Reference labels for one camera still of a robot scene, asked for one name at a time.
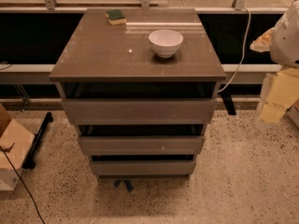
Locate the grey drawer cabinet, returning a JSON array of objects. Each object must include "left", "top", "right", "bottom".
[{"left": 50, "top": 9, "right": 226, "bottom": 179}]

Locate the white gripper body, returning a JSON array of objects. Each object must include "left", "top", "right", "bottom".
[{"left": 254, "top": 68, "right": 299, "bottom": 129}]

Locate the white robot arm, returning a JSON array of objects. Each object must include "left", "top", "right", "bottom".
[{"left": 249, "top": 0, "right": 299, "bottom": 128}]

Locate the black floor cable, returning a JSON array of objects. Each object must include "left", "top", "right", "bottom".
[{"left": 0, "top": 146, "right": 47, "bottom": 224}]

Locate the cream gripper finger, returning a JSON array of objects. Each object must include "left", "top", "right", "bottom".
[{"left": 249, "top": 28, "right": 274, "bottom": 52}]

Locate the black stand foot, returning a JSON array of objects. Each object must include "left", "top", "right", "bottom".
[
  {"left": 219, "top": 87, "right": 236, "bottom": 116},
  {"left": 22, "top": 112, "right": 53, "bottom": 169}
]

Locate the white power cable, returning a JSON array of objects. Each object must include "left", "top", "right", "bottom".
[{"left": 217, "top": 7, "right": 252, "bottom": 94}]

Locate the white ceramic bowl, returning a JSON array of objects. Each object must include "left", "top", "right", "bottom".
[{"left": 149, "top": 30, "right": 183, "bottom": 58}]

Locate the green yellow sponge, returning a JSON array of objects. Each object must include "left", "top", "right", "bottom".
[{"left": 106, "top": 9, "right": 126, "bottom": 25}]

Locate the grey bottom drawer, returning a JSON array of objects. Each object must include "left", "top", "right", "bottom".
[{"left": 90, "top": 161, "right": 195, "bottom": 175}]

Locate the grey middle drawer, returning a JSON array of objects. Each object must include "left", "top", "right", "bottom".
[{"left": 78, "top": 136, "right": 205, "bottom": 156}]

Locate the black stand foot left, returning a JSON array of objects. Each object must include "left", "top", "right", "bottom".
[{"left": 22, "top": 112, "right": 53, "bottom": 169}]

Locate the grey drawer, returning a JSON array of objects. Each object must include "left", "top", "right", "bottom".
[
  {"left": 90, "top": 161, "right": 195, "bottom": 175},
  {"left": 78, "top": 136, "right": 205, "bottom": 156},
  {"left": 62, "top": 99, "right": 217, "bottom": 125}
]

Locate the black stand foot right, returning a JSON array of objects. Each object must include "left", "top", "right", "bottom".
[{"left": 219, "top": 87, "right": 236, "bottom": 116}]

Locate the cardboard box right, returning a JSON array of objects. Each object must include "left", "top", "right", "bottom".
[{"left": 288, "top": 99, "right": 299, "bottom": 127}]

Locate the grey top drawer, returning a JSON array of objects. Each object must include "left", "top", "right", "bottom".
[{"left": 62, "top": 99, "right": 217, "bottom": 125}]

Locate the cardboard box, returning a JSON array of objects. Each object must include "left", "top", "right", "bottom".
[
  {"left": 0, "top": 105, "right": 35, "bottom": 190},
  {"left": 288, "top": 99, "right": 299, "bottom": 127}
]

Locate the cardboard box left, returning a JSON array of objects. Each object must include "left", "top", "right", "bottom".
[{"left": 0, "top": 105, "right": 35, "bottom": 190}]

